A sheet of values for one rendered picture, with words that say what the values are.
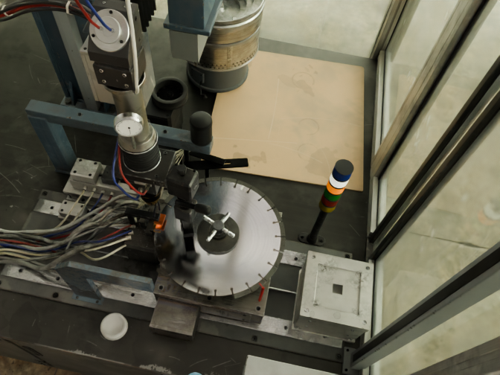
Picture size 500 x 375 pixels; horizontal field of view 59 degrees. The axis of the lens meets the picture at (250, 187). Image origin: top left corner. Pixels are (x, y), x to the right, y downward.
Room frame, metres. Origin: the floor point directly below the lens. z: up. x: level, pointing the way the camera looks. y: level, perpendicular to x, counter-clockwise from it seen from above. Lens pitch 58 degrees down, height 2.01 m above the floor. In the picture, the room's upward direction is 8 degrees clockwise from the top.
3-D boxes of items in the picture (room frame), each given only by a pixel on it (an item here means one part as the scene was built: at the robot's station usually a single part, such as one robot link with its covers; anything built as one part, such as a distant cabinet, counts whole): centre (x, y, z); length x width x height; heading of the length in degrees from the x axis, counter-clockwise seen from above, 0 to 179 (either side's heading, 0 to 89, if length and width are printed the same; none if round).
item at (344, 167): (0.62, -0.21, 1.14); 0.05 x 0.04 x 0.03; 176
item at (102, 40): (0.65, 0.22, 1.45); 0.35 x 0.07 x 0.28; 176
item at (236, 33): (1.28, 0.19, 0.93); 0.31 x 0.31 x 0.36
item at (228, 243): (0.50, 0.07, 0.96); 0.11 x 0.11 x 0.03
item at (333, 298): (0.41, -0.26, 0.82); 0.18 x 0.18 x 0.15; 86
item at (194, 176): (0.48, 0.14, 1.17); 0.06 x 0.05 x 0.20; 77
